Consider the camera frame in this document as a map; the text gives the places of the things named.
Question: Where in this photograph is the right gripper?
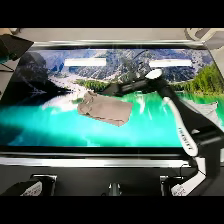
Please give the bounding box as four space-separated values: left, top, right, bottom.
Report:
100 82 125 98

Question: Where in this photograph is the khaki T-shirt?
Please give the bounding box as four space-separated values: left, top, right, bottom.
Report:
76 91 135 128

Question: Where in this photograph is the grey garment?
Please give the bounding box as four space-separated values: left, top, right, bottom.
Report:
194 100 224 132

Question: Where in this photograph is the silver frame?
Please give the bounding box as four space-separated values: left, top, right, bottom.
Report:
0 39 224 197

